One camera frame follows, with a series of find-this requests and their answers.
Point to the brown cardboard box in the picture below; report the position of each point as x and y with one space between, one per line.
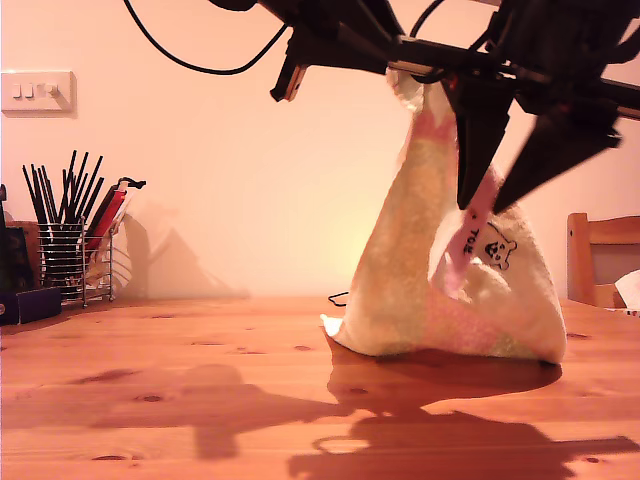
605 295

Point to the wooden chair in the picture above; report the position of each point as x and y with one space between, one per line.
580 260

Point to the thin black chopstick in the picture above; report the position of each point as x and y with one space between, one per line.
34 193
52 193
79 186
90 188
67 184
93 199

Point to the cream pink striped tea towel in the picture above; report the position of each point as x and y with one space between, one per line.
410 250

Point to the slim black object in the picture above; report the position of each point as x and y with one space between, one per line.
3 202

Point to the white wall light switch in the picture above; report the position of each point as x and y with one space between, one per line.
55 97

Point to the dark printed carton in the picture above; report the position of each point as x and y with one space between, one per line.
17 255

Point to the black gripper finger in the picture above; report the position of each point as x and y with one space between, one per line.
370 22
560 150
350 55
480 140

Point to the dark blue box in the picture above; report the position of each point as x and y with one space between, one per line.
35 305

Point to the red black chopstick packet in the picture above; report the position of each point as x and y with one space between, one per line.
112 203

